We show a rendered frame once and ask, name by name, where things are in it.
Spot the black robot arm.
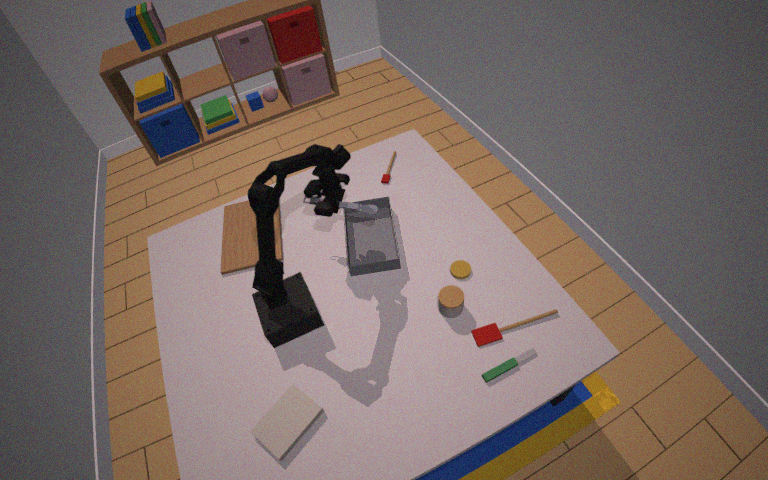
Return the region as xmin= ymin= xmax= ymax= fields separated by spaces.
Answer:
xmin=248 ymin=144 xmax=350 ymax=311

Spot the grey cylindrical canister with wooden lid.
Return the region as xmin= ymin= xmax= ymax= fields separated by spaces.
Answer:
xmin=439 ymin=286 xmax=464 ymax=318

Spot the wooden board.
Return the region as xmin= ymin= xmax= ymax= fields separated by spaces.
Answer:
xmin=220 ymin=200 xmax=283 ymax=275

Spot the yellow flat round disc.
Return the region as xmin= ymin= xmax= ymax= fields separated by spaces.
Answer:
xmin=451 ymin=260 xmax=471 ymax=280

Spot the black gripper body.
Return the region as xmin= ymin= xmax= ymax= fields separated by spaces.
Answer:
xmin=313 ymin=173 xmax=350 ymax=217

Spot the tan flat rectangular block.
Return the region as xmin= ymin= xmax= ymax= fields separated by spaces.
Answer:
xmin=250 ymin=384 xmax=324 ymax=461

